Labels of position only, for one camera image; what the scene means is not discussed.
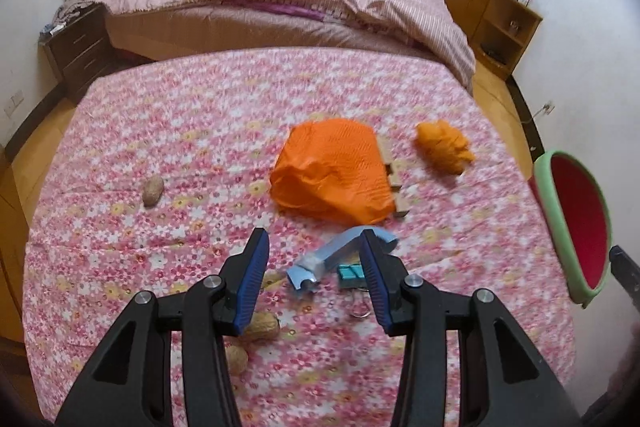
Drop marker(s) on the blue plastic hook tool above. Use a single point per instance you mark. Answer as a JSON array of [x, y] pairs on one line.
[[307, 272]]

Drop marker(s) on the brown mattress base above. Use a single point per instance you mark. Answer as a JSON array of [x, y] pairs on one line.
[[213, 28]]

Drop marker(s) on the walnut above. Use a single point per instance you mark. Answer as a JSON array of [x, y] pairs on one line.
[[152, 191], [237, 359], [263, 326]]

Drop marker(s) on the teal binder clip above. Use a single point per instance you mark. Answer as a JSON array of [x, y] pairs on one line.
[[351, 281]]

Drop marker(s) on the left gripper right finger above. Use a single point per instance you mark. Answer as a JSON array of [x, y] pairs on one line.
[[504, 380]]

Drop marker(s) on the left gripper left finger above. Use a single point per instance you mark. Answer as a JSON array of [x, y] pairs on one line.
[[126, 381]]

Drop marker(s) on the clothes pile on nightstand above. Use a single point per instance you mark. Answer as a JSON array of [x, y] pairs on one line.
[[68, 11]]

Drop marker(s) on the small orange crumpled net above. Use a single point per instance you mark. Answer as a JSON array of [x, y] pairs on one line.
[[445, 148]]

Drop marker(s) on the red bin with green rim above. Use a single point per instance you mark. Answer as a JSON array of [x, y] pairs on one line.
[[578, 221]]

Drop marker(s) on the wooden comb piece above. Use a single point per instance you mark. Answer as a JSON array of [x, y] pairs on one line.
[[401, 204]]

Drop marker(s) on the orange foam fruit net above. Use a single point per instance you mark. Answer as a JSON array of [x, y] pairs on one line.
[[331, 170]]

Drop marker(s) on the dark wooden nightstand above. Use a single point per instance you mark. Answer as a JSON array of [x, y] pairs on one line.
[[80, 52]]

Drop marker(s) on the pink floral bed sheet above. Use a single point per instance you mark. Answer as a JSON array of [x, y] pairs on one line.
[[166, 169]]

